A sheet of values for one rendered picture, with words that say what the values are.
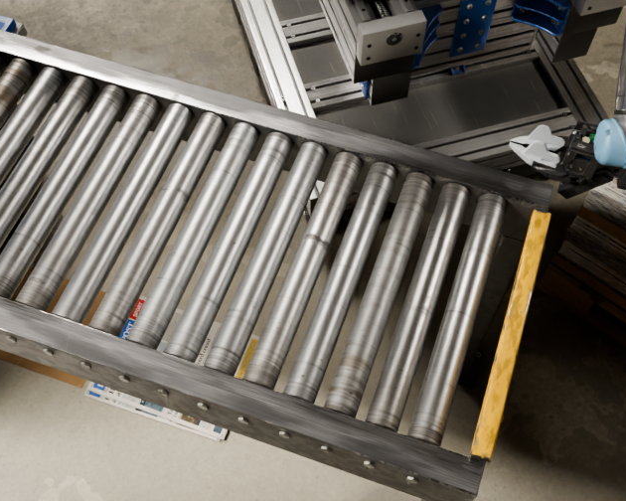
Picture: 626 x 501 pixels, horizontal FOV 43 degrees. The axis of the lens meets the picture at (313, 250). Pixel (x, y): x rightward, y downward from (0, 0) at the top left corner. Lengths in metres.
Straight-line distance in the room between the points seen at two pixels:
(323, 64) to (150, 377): 1.33
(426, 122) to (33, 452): 1.31
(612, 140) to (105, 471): 1.37
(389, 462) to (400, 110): 1.27
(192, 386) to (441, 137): 1.20
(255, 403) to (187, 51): 1.68
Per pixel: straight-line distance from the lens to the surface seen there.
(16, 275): 1.38
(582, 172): 1.48
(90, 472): 2.06
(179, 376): 1.22
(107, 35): 2.78
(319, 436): 1.18
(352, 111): 2.22
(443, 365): 1.23
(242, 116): 1.46
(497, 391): 1.21
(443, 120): 2.23
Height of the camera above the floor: 1.93
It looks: 61 degrees down
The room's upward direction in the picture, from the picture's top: straight up
